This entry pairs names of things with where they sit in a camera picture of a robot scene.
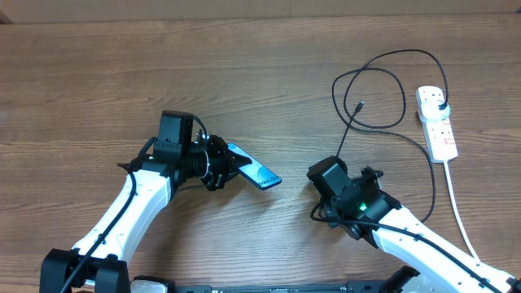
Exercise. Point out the white USB charger plug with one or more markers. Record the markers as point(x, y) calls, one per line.
point(429, 111)

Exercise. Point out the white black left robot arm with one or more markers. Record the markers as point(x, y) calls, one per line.
point(163, 164)

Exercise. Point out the black mounting rail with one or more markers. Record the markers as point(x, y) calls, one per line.
point(281, 289)

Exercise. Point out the blue Samsung Galaxy smartphone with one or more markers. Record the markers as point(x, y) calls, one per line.
point(259, 175)

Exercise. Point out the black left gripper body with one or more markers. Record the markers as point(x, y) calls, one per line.
point(217, 162)

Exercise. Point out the white power strip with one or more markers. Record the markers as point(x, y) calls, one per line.
point(438, 134)

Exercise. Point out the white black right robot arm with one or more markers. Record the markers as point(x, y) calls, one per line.
point(432, 264)

